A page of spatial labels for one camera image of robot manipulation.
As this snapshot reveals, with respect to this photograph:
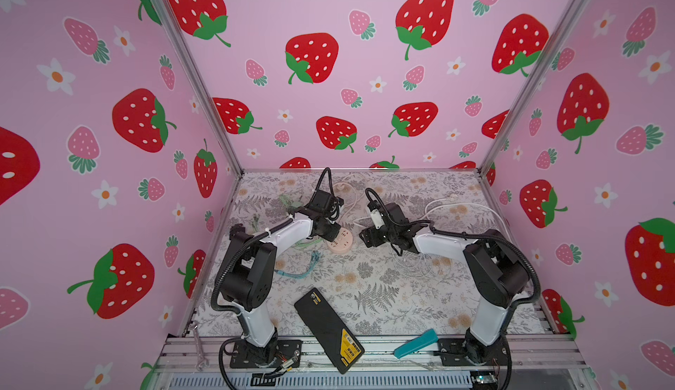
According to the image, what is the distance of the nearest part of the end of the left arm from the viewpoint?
70 centimetres

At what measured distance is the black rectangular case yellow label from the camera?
0.73 meters

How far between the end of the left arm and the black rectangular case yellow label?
0.21 meters
